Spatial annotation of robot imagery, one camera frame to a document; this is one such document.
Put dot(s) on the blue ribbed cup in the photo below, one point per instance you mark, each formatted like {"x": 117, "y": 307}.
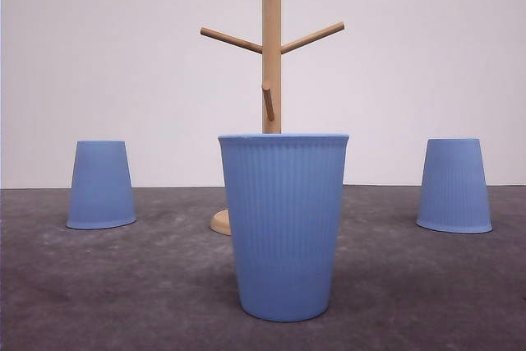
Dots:
{"x": 101, "y": 192}
{"x": 286, "y": 195}
{"x": 453, "y": 194}

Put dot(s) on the wooden mug tree stand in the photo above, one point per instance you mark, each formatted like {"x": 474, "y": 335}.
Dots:
{"x": 272, "y": 50}

